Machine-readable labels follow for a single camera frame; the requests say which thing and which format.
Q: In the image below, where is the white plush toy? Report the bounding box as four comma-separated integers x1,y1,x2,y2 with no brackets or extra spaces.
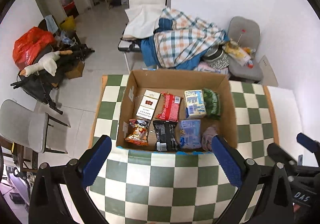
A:
19,50,73,77

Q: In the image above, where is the red snack bag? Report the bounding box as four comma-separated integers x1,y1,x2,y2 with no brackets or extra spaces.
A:
156,92,182,122

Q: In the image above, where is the yellow snack package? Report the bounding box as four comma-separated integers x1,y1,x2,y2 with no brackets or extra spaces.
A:
223,41,253,68

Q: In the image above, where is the black white striped bag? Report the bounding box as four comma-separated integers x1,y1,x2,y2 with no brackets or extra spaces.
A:
202,47,229,69

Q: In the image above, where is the grey chair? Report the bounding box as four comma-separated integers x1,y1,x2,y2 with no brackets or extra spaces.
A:
1,99,69,154
228,16,263,83

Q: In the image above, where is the green snack bag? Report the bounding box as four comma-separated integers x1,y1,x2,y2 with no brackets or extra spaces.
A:
202,88,221,118

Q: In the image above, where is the orange snack bag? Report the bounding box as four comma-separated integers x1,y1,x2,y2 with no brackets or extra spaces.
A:
125,119,151,146

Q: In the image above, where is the green white checkered mat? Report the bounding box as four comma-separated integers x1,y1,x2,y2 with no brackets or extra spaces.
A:
88,81,274,223

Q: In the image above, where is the white cigarette pack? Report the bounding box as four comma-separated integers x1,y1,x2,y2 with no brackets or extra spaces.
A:
136,90,161,120

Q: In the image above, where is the grey chair left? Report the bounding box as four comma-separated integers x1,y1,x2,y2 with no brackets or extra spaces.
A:
1,99,69,154

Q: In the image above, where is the white blue tissue pack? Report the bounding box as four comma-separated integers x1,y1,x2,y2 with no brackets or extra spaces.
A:
184,90,207,119

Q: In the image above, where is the black snack bag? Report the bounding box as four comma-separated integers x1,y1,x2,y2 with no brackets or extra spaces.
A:
153,120,179,152

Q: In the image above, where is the purple cloth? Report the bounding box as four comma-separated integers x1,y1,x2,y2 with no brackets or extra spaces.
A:
201,125,218,152

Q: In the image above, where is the cardboard box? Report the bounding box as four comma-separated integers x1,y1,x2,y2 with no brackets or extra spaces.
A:
116,69,238,151

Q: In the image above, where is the red plastic bag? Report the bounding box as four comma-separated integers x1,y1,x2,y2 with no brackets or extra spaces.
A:
12,26,55,71

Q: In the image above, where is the folding bed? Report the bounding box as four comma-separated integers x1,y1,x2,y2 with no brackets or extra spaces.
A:
118,0,167,72

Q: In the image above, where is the plaid blanket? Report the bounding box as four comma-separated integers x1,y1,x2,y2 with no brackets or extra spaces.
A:
139,7,227,70

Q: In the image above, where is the grey chair right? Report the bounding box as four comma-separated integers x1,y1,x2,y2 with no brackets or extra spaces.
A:
228,16,263,83

